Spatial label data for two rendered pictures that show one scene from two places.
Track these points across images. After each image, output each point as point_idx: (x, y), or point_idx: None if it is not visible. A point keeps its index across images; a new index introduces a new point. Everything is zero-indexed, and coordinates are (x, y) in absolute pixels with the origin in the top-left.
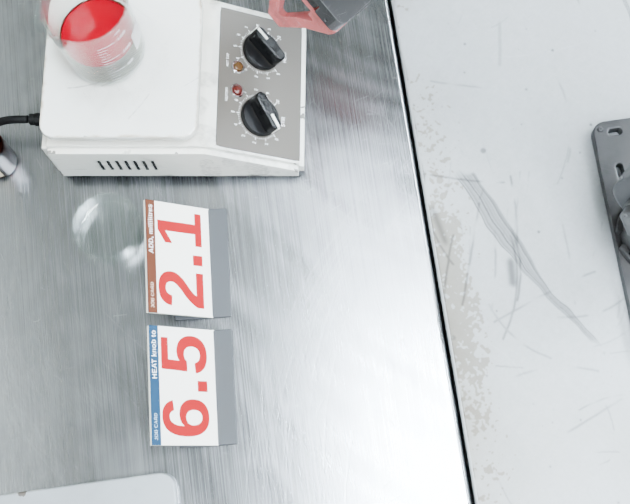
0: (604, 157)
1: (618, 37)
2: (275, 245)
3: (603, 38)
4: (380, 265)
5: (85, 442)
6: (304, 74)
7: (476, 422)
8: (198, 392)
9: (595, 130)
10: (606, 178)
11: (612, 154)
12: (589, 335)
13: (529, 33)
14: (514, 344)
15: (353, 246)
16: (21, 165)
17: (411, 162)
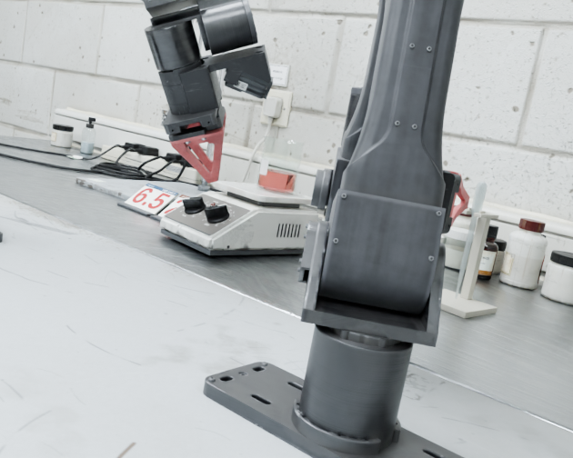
0: None
1: (5, 262)
2: (151, 225)
3: (16, 262)
4: (95, 222)
5: None
6: (192, 233)
7: (15, 202)
8: (144, 201)
9: (1, 233)
10: None
11: None
12: None
13: (74, 262)
14: (7, 210)
15: (114, 224)
16: None
17: (107, 236)
